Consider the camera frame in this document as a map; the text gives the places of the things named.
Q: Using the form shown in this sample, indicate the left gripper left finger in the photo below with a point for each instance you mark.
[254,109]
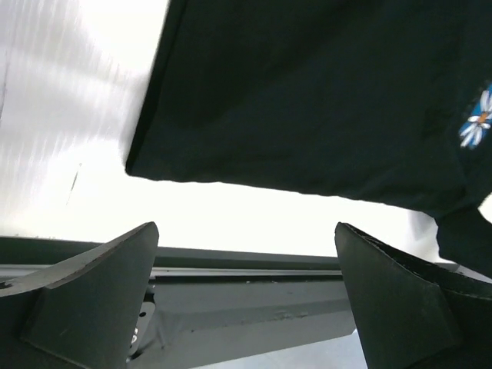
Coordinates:
[81,312]

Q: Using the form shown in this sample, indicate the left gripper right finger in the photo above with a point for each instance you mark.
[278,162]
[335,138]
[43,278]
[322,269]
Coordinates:
[410,313]

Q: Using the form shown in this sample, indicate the black daisy print t-shirt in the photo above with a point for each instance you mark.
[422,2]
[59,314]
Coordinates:
[380,101]

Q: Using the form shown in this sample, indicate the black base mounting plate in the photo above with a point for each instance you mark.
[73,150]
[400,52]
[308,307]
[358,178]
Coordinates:
[203,307]

